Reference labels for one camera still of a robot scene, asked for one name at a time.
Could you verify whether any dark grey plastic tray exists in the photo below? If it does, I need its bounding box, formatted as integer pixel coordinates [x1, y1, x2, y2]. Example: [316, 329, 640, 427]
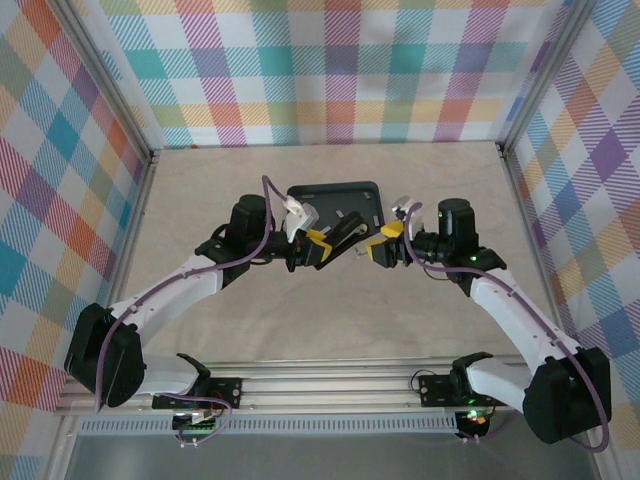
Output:
[287, 180, 389, 242]

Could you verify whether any grey metal panel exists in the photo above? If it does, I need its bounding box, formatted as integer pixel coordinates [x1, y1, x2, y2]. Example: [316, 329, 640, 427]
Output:
[47, 432, 614, 480]

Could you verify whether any aluminium frame post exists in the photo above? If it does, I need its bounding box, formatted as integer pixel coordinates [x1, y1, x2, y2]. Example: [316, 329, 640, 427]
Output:
[49, 0, 154, 159]
[494, 0, 601, 151]

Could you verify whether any grey slotted cable duct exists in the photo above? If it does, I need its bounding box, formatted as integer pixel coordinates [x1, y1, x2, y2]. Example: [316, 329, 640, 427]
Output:
[79, 417, 459, 436]

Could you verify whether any aluminium side rail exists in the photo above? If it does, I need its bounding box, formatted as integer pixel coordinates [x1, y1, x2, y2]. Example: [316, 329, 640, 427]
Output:
[87, 147, 161, 374]
[497, 142, 576, 364]

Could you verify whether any small circuit board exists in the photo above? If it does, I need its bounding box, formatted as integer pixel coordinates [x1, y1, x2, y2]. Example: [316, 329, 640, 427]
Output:
[172, 409, 219, 432]
[457, 408, 490, 427]

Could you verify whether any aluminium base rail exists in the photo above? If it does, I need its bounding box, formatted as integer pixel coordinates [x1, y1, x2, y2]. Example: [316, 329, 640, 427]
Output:
[53, 352, 609, 416]

